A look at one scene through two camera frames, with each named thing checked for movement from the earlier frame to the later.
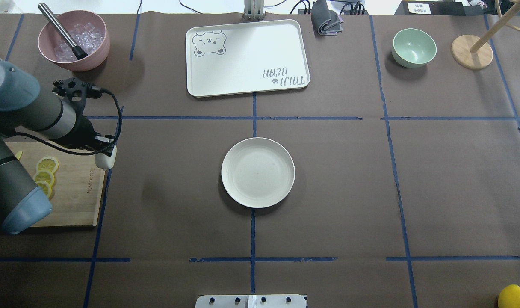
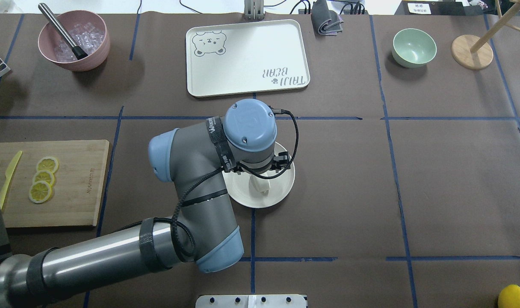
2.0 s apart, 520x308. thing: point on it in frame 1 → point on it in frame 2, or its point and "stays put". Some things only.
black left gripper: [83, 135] → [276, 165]
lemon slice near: [45, 187] stays put
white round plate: [258, 173] stays put
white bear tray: [247, 58] stays put
